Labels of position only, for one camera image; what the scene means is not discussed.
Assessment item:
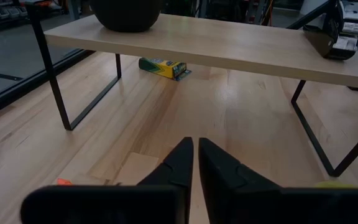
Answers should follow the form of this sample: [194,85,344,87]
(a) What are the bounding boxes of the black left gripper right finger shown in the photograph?
[198,138,284,224]

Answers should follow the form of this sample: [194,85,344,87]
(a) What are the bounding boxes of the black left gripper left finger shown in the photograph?
[137,136,195,224]

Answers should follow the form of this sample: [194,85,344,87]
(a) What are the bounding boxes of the yellow green crayon box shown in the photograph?
[138,57,193,82]

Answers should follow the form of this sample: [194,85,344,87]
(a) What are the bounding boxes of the yellow translucent pencil case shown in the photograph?
[314,180,358,189]

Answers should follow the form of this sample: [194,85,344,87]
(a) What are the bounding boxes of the wooden riser shelf black legs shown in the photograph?
[29,3,358,178]

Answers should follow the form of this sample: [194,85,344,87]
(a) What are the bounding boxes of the succulent plant in black pot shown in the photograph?
[89,0,165,34]

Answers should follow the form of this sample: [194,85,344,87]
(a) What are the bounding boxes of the black stapler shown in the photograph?
[302,0,358,60]

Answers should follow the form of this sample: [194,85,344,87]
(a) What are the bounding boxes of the storage rack with bins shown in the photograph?
[0,0,30,34]

